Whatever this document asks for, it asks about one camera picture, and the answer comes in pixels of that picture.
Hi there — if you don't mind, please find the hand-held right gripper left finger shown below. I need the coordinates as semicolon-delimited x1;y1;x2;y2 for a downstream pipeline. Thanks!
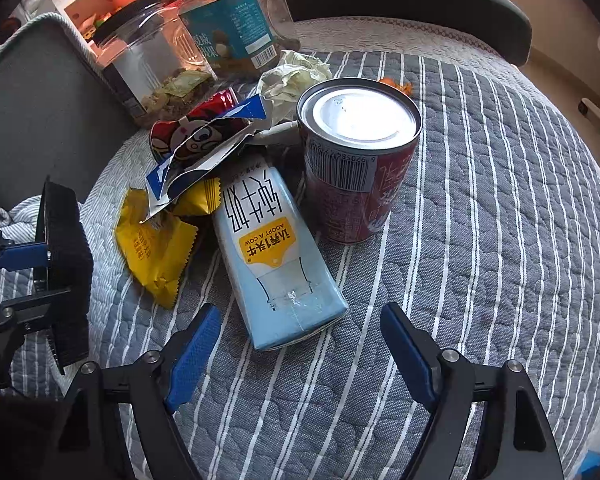
54;304;223;480

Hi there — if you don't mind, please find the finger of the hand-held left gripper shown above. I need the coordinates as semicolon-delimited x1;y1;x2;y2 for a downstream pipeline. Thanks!
0;232;48;281
0;285;76;347

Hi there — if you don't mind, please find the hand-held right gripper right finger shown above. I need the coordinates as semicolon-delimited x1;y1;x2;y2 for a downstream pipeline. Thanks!
380;303;566;480

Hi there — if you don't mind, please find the yellow snack wrapper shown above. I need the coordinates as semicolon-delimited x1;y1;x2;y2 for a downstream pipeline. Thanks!
114;179;223;311

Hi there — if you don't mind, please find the light blue milk carton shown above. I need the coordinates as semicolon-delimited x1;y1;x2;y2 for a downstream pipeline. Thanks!
212;154;349;352

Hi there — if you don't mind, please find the blue and white torn wrapper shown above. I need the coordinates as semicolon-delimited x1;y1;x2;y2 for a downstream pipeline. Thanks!
140;94;267;223

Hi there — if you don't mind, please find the red cartoon drink can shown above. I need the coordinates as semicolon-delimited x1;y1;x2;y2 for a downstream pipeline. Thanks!
150;89;241;166

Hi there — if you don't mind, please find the large white tissue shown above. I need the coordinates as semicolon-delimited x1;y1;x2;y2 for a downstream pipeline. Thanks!
256;50;335;126

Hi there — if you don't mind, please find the grey striped quilt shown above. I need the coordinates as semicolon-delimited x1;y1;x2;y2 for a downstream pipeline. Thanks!
0;20;600;480

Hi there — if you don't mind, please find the dark grey flat cushion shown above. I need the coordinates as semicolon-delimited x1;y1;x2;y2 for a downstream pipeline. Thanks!
0;12;133;207

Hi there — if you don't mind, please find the white label plastic jar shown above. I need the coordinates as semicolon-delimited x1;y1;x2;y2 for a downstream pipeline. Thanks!
92;0;219;130

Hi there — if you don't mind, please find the small white crumpled tissue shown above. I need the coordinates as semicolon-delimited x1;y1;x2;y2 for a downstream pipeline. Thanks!
254;120;301;147

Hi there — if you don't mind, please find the orange carrot toy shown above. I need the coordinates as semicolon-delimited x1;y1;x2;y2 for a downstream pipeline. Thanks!
378;77;417;95

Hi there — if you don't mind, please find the teal label plastic jar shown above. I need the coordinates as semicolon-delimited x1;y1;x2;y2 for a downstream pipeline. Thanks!
176;0;301;80

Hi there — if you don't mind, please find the dark grey bolster cushion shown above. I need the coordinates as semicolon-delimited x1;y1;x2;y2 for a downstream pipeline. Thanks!
277;0;533;67

